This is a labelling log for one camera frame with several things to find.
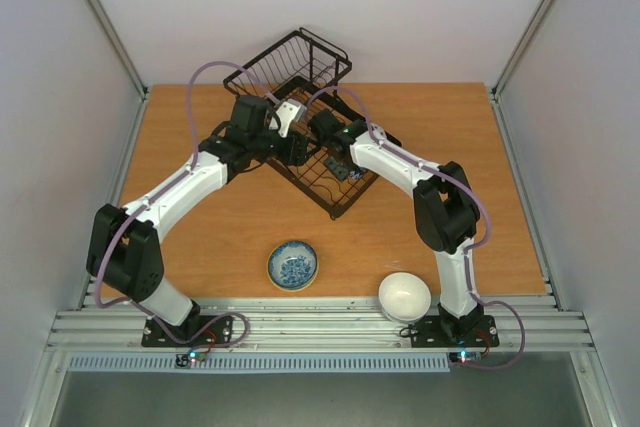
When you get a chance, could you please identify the black wire dish rack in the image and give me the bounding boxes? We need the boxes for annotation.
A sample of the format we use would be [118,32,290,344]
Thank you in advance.
[221,27,404,221]

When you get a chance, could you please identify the blue floral bowl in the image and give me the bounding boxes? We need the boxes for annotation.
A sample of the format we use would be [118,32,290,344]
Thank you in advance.
[267,240,319,292]

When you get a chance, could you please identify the plain white bowl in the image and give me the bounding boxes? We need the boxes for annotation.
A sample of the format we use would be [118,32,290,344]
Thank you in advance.
[378,272,432,324]

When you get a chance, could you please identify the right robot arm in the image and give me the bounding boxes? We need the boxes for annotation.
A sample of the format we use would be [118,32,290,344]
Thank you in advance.
[308,109,484,344]

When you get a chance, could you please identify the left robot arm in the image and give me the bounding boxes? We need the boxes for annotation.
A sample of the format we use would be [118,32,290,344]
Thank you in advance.
[87,95,307,345]

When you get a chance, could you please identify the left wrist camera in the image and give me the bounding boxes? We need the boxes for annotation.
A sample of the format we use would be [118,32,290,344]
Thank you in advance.
[269,100,307,138]

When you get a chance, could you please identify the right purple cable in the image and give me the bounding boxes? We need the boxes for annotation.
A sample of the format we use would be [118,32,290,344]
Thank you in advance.
[305,85,526,373]

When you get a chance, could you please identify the purple cable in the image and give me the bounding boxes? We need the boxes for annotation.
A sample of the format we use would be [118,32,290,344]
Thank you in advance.
[92,60,286,348]
[305,85,526,373]

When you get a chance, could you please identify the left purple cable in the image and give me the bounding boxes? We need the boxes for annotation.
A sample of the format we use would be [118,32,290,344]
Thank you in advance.
[92,60,286,348]

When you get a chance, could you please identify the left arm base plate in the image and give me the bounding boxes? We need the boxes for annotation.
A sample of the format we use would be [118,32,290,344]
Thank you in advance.
[141,315,234,348]

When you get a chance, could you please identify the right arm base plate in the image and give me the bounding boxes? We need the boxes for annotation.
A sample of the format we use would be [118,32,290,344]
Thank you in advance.
[403,315,500,348]

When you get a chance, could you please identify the aluminium rail frame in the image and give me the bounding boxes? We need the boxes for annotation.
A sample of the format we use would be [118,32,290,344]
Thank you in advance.
[46,295,595,353]

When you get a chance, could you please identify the blue slotted cable duct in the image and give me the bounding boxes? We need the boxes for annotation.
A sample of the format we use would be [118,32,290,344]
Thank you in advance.
[68,353,450,375]

